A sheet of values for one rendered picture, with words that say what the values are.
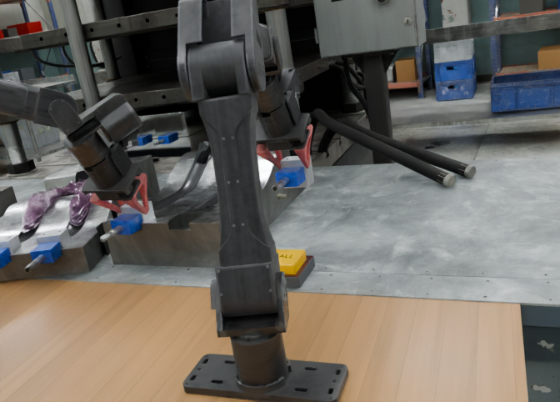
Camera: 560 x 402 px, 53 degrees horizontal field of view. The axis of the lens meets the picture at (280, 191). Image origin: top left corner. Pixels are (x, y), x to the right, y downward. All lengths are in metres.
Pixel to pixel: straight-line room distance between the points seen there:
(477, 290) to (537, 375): 0.18
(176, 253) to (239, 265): 0.44
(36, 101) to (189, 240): 0.35
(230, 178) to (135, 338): 0.35
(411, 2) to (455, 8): 5.54
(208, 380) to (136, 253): 0.46
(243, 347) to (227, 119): 0.26
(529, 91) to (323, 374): 4.01
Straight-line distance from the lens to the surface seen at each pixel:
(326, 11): 1.76
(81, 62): 2.10
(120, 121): 1.00
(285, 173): 1.03
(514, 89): 4.58
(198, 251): 1.06
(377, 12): 1.72
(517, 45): 7.51
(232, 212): 0.65
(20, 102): 0.98
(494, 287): 0.89
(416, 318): 0.83
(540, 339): 0.95
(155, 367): 0.82
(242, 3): 0.69
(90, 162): 1.02
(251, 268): 0.66
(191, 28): 0.69
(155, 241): 1.10
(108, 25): 2.06
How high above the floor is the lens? 1.23
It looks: 17 degrees down
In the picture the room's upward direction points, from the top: 9 degrees counter-clockwise
